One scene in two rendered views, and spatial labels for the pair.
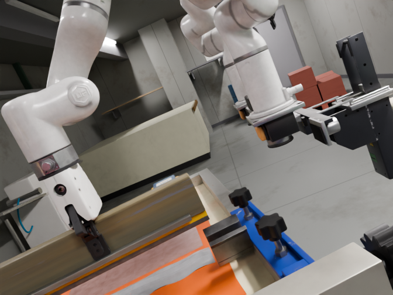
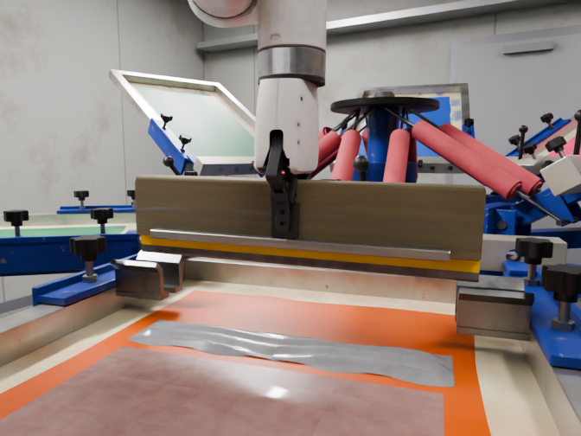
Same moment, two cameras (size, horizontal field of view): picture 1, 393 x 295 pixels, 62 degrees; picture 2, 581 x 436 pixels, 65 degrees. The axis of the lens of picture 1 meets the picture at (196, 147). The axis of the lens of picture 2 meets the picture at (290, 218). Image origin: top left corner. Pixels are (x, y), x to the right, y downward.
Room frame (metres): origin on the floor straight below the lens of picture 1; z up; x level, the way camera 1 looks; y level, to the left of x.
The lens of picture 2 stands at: (1.05, 0.44, 1.16)
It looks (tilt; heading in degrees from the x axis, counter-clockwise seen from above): 8 degrees down; 203
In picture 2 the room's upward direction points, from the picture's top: straight up
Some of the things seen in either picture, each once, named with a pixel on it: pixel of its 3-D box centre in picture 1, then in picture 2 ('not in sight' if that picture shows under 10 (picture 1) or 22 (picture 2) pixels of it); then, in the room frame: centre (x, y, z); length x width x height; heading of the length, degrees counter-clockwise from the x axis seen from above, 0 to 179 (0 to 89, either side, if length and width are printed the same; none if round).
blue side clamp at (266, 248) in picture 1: (268, 246); (129, 284); (0.53, -0.05, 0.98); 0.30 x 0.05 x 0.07; 5
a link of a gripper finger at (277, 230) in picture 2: not in sight; (282, 209); (0.60, 0.24, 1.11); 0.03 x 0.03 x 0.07; 5
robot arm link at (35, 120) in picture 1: (58, 116); (256, 3); (0.58, 0.20, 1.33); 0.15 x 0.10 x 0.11; 124
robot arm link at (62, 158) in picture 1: (53, 161); (293, 68); (0.56, 0.23, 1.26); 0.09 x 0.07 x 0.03; 5
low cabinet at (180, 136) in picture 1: (149, 147); not in sight; (6.68, 0.89, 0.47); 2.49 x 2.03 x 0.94; 84
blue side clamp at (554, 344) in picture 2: not in sight; (542, 325); (0.48, 0.51, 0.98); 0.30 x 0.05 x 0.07; 5
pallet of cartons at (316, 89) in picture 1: (315, 85); not in sight; (5.85, -2.44, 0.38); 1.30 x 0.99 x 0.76; 171
